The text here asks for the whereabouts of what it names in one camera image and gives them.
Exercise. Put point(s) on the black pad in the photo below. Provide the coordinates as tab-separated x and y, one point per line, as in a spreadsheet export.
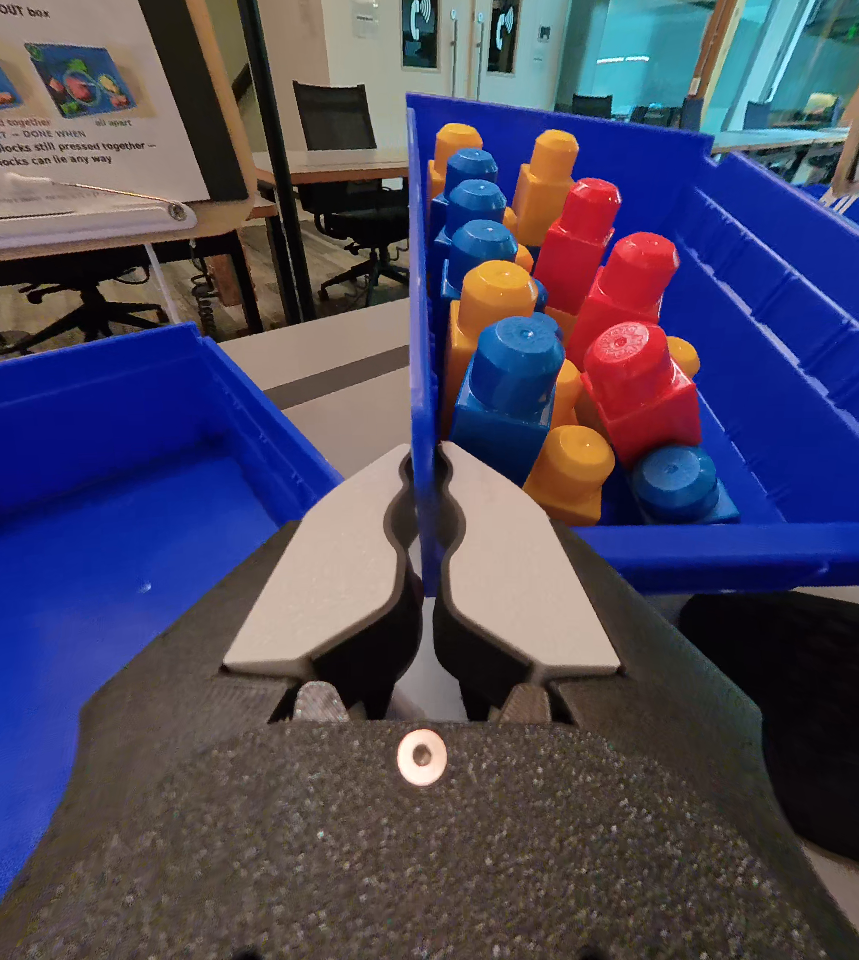
834	712

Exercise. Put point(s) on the black metal pole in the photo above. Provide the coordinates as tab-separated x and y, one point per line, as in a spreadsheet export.
272	150

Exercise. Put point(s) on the printed instruction sheet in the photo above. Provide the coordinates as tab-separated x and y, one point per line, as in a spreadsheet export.
62	97

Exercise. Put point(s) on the phone icon door panel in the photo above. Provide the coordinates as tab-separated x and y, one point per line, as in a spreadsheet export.
420	30
504	34

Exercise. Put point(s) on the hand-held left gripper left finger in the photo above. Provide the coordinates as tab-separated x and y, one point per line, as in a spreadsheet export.
317	592

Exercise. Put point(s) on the pile of coloured toy blocks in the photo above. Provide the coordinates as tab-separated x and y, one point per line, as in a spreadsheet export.
512	375

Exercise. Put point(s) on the black office chair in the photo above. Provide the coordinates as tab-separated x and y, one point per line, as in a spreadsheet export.
339	150
592	105
92	300

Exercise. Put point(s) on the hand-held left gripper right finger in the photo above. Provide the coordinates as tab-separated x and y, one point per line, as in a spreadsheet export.
527	592

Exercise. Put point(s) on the wooden pillar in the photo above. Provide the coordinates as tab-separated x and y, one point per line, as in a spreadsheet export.
718	45

